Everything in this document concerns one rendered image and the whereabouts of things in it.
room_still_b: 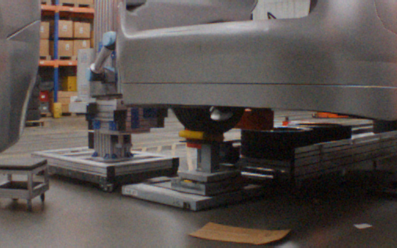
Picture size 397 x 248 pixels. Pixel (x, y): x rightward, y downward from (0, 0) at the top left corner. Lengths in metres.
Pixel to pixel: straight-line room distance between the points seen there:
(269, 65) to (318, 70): 0.25
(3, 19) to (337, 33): 1.62
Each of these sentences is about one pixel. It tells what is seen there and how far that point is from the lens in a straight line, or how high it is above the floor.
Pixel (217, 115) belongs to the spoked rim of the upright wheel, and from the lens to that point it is 4.50.
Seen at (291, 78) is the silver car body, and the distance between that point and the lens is 2.64.
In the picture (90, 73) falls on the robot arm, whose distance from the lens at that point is 4.75.
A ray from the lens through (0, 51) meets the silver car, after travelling 1.29.
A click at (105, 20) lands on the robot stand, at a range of 5.17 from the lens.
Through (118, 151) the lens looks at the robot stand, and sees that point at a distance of 5.18.
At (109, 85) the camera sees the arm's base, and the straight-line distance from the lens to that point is 4.84.
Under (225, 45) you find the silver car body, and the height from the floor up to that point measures 1.09.
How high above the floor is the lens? 0.91
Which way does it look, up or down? 4 degrees down
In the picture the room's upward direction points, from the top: straight up
